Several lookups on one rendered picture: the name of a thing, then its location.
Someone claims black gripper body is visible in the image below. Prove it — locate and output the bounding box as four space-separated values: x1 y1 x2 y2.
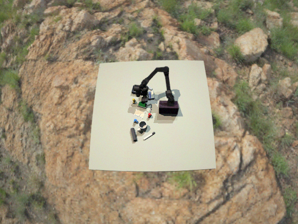
141 91 148 103

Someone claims stamp pad tin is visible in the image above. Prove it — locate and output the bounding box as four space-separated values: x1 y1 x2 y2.
148 91 155 100

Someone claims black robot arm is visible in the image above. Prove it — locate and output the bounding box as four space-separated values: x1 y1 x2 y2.
133 66 175 107

